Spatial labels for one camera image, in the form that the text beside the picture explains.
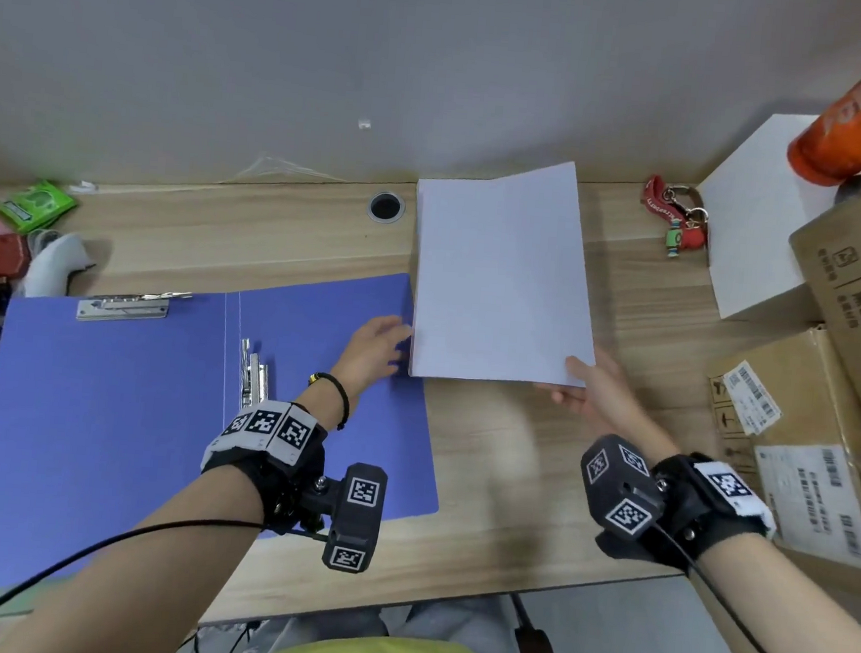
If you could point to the person's right hand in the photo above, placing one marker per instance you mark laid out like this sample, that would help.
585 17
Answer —
618 404

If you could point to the person's left hand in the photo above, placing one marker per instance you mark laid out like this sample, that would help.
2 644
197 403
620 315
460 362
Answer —
369 355

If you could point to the tidy white paper stack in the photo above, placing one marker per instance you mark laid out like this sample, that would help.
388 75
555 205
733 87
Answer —
501 276

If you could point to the blue plastic folder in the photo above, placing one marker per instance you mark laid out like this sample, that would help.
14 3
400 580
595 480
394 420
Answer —
96 423

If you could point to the person's left forearm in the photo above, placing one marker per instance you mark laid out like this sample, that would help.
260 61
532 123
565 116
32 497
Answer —
158 576

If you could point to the person's right forearm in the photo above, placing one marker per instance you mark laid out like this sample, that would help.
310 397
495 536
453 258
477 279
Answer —
779 625

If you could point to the flat cardboard box with labels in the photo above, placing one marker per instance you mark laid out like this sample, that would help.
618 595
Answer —
806 367

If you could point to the clear tape piece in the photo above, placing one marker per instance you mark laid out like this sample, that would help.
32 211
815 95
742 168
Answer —
279 169

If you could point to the small white box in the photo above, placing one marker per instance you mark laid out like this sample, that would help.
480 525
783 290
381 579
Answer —
750 229

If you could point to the white handheld controller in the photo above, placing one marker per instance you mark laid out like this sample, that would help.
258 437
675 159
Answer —
56 263

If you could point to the small white clip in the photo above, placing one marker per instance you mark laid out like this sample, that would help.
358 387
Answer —
83 186

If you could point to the green gum packet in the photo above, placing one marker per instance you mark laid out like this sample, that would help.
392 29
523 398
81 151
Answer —
35 206

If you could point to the black wrist camera with markers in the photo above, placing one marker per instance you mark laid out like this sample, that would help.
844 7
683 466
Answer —
618 493
356 517

